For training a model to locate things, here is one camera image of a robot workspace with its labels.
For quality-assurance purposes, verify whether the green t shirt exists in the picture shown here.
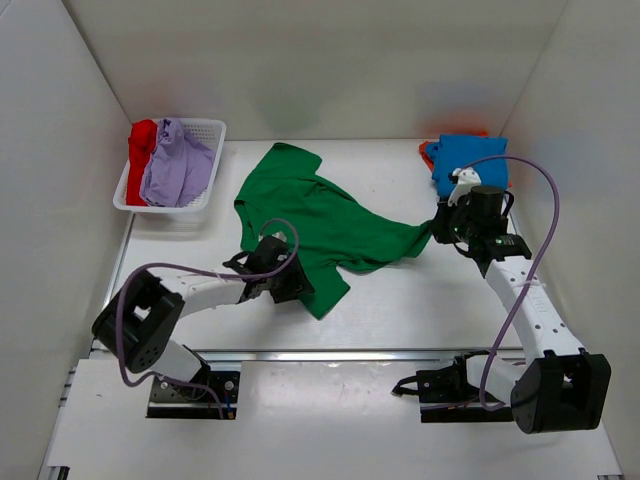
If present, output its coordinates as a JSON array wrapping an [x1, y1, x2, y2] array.
[[234, 142, 431, 320]]

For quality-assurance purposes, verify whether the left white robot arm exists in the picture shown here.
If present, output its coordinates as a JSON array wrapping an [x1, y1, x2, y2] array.
[[91, 234, 315, 403]]

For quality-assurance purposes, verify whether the lilac t shirt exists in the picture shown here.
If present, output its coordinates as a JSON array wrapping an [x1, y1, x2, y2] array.
[[139, 118, 215, 208]]

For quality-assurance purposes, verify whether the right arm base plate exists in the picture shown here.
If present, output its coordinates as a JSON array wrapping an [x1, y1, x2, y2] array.
[[391, 355, 514, 424]]

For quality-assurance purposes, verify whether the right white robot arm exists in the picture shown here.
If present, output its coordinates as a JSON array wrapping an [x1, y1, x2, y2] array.
[[432, 168, 611, 434]]

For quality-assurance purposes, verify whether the orange folded t shirt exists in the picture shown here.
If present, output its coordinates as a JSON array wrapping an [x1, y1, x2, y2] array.
[[418, 129, 515, 191]]

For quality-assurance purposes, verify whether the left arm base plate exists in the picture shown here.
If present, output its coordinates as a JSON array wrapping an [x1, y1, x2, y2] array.
[[146, 362, 241, 421]]

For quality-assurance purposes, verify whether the blue folded t shirt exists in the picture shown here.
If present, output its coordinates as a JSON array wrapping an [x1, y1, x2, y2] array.
[[431, 133, 510, 199]]

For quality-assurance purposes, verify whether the aluminium table rail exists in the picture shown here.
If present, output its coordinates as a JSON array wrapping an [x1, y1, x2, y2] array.
[[199, 349, 521, 363]]

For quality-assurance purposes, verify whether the white plastic laundry basket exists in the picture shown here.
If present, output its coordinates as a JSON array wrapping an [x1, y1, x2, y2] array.
[[112, 118, 226, 216]]

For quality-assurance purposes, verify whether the red t shirt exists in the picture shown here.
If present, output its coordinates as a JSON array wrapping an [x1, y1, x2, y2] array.
[[126, 119, 157, 206]]

